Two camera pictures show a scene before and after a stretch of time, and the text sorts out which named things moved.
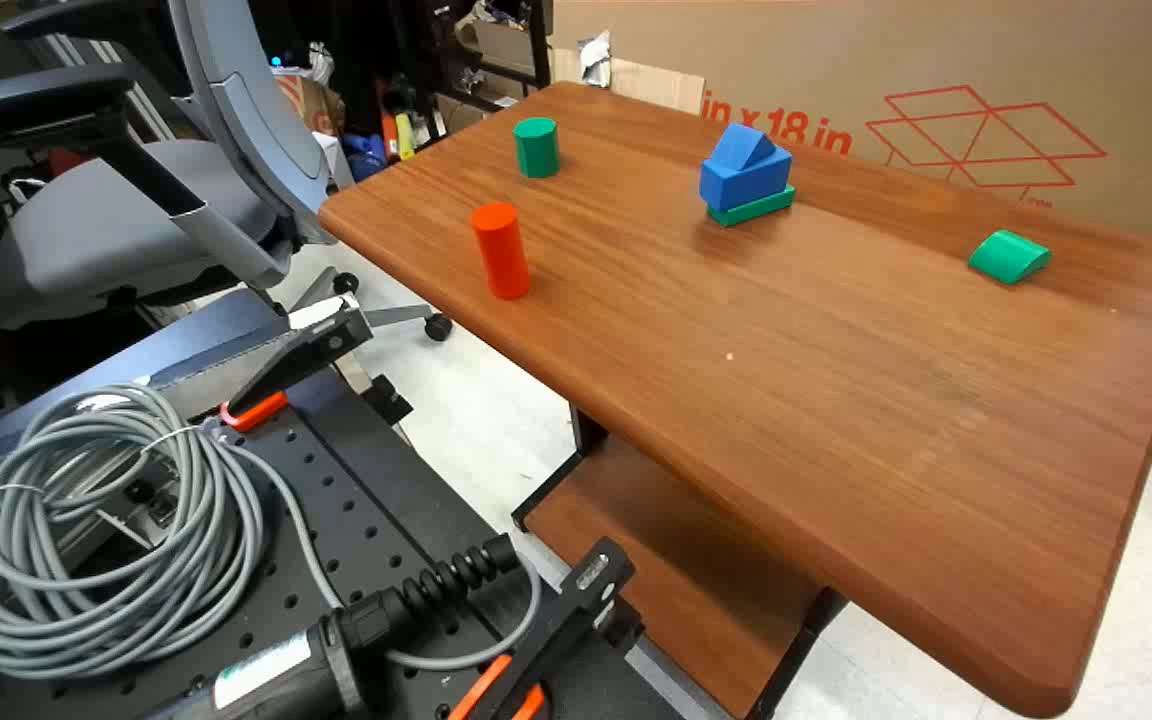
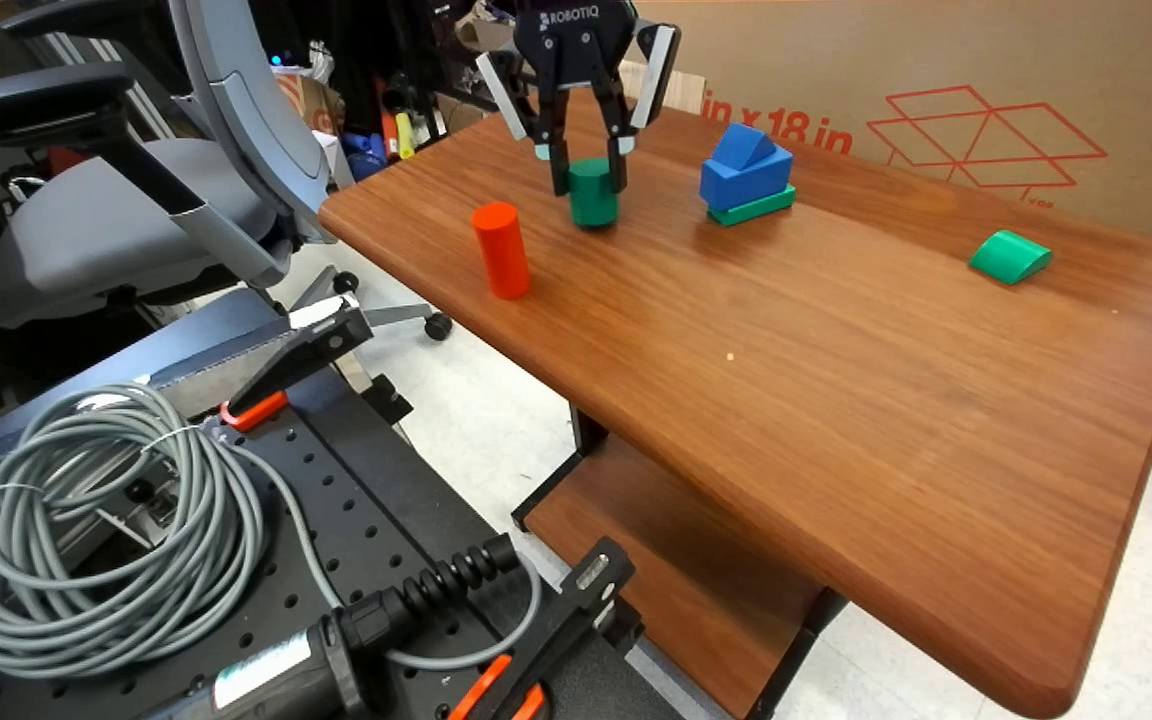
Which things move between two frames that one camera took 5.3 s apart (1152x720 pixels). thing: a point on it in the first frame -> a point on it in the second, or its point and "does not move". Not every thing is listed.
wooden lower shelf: (703, 598) does not move
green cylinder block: (539, 147) -> (592, 192)
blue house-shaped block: (746, 165) does not move
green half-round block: (1009, 257) does not move
